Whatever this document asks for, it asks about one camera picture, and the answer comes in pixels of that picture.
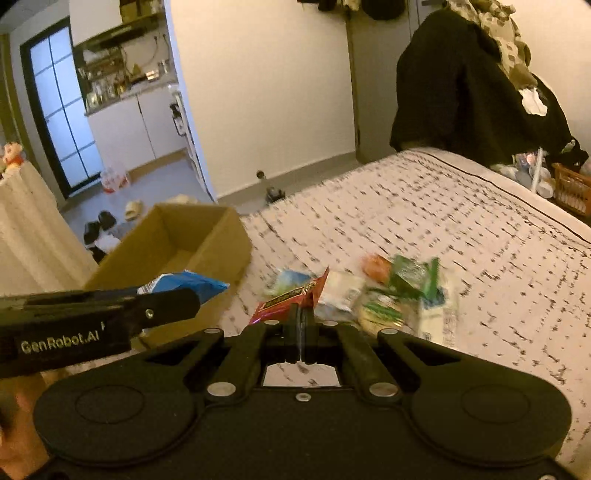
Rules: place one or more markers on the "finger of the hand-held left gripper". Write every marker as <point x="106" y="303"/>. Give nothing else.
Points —
<point x="171" y="307"/>

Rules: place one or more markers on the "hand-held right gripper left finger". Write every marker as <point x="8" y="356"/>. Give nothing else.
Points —
<point x="293" y="333"/>

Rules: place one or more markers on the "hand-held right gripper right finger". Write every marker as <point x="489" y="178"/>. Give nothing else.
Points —
<point x="310" y="333"/>

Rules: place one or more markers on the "red snack packet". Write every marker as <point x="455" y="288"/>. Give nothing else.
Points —
<point x="288" y="295"/>

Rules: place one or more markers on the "brown cardboard box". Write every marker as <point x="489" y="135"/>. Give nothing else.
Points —
<point x="184" y="240"/>

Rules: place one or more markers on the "green striped white snack packet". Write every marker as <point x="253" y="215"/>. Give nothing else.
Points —
<point x="381" y="311"/>

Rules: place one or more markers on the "dark green snack packet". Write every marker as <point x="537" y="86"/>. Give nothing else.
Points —
<point x="411" y="276"/>

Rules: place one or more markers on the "pale snack packet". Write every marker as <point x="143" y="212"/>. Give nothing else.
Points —
<point x="436" y="314"/>

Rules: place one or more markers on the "person's left hand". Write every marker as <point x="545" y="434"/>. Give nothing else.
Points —
<point x="21" y="424"/>

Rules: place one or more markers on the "light blue snack packet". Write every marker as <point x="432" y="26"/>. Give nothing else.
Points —
<point x="288" y="280"/>

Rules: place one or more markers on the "white cloth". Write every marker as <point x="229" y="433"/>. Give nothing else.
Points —
<point x="107" y="242"/>

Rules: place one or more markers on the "grey cloth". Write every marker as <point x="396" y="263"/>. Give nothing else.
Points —
<point x="122" y="230"/>

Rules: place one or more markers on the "orange snack packet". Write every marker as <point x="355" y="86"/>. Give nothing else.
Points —
<point x="375" y="266"/>

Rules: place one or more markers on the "beige slipper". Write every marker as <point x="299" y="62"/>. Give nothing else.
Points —
<point x="182" y="199"/>
<point x="135" y="210"/>

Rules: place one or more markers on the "cream dotted cloth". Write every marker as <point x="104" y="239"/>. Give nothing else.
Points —
<point x="32" y="240"/>

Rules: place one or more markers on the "red and white plastic bag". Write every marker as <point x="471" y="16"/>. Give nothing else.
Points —
<point x="114" y="181"/>

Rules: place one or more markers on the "grey sneaker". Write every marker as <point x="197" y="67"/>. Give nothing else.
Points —
<point x="275" y="194"/>

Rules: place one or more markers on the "door stopper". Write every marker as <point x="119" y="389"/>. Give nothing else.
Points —
<point x="261" y="175"/>

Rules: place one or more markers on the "patterned white mattress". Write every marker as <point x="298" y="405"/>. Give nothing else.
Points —
<point x="438" y="221"/>

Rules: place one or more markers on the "narrow white rack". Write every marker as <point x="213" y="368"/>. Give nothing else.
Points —
<point x="187" y="134"/>

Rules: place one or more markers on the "white kitchen cabinet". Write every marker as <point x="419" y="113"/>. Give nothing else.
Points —
<point x="134" y="124"/>

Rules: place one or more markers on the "toy figure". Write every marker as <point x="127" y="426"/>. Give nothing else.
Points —
<point x="11" y="159"/>

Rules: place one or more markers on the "black framed glass door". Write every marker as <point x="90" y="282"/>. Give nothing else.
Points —
<point x="60" y="115"/>

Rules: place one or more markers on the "grey room door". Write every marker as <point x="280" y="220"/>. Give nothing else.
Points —
<point x="378" y="83"/>

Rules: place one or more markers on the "dark coat on chair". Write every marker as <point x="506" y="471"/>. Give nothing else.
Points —
<point x="457" y="92"/>

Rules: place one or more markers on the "orange basket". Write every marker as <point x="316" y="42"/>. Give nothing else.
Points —
<point x="572" y="189"/>

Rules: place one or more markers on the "white garment tag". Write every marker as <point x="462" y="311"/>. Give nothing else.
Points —
<point x="533" y="101"/>

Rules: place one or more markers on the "camouflage garment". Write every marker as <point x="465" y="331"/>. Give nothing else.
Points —
<point x="498" y="32"/>

